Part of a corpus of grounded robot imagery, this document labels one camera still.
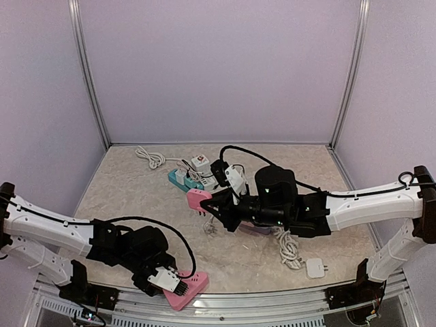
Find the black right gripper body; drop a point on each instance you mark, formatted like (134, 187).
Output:
(238, 219)

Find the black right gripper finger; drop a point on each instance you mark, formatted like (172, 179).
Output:
(216, 207)
(223, 194)

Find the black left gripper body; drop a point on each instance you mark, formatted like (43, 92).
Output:
(134, 266)

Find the white power strip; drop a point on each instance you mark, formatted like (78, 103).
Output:
(157, 160)

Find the purple power strip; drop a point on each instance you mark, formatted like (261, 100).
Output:
(288, 247)

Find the pink charger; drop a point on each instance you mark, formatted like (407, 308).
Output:
(194, 198)

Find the white cube socket adapter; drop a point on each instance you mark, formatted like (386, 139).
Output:
(201, 164)

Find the small white cube charger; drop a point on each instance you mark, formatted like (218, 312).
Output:
(180, 176)

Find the pink triangular power strip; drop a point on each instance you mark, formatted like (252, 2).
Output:
(195, 285)

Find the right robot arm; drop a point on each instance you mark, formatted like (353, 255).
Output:
(308, 212)

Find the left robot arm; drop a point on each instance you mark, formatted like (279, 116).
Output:
(135, 243)

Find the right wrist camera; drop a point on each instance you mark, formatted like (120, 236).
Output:
(229, 176)

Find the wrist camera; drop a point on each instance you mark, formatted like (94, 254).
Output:
(229, 176)
(167, 279)

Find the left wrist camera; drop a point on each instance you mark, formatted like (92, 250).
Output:
(167, 279)

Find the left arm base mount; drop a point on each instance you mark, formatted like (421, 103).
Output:
(80, 291)

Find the aluminium front rail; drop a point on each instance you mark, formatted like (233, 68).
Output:
(303, 307)

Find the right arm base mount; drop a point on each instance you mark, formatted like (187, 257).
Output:
(360, 291)

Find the right aluminium frame post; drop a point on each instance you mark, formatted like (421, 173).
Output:
(358, 45)

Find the aluminium frame post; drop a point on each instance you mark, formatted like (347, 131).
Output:
(85, 66)
(358, 45)

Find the left aluminium frame post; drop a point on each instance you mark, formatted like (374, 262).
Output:
(85, 66)

